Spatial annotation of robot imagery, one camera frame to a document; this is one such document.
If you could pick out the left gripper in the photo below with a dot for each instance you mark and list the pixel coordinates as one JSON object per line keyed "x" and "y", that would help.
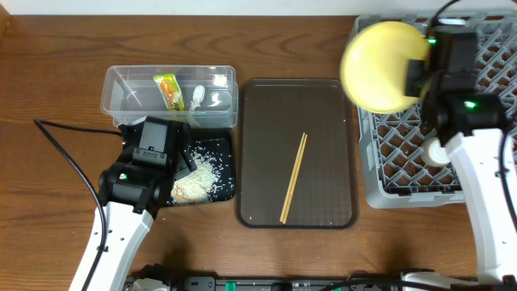
{"x": 187, "y": 160}

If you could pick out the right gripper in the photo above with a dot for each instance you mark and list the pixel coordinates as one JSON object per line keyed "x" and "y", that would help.
{"x": 414, "y": 77}

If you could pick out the rice food waste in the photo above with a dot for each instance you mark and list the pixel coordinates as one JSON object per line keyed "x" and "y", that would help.
{"x": 204, "y": 184}

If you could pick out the green snack wrapper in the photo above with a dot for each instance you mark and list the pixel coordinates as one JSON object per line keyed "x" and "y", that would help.
{"x": 171, "y": 92}

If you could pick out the white tissue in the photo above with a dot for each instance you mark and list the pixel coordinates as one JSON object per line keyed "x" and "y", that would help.
{"x": 197, "y": 97}

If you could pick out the yellow plate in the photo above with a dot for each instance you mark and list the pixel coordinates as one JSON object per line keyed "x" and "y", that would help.
{"x": 374, "y": 66}

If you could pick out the white cup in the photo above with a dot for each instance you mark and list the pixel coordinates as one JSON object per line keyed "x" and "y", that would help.
{"x": 433, "y": 154}

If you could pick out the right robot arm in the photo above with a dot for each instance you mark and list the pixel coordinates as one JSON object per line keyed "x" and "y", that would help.
{"x": 473, "y": 129}

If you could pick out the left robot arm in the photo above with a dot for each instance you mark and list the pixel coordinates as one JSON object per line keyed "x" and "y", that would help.
{"x": 116, "y": 236}

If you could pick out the grey dishwasher rack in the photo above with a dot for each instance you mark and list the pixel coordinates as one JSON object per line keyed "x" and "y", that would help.
{"x": 390, "y": 146}

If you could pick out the black tray bin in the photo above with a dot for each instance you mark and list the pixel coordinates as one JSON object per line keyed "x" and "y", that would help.
{"x": 226, "y": 161}

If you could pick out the clear plastic bin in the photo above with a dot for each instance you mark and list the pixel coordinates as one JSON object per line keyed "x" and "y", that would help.
{"x": 130, "y": 94}

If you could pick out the brown serving tray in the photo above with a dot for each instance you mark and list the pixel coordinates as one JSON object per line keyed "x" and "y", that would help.
{"x": 298, "y": 156}

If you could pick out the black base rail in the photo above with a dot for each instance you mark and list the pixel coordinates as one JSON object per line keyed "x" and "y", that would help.
{"x": 157, "y": 277}

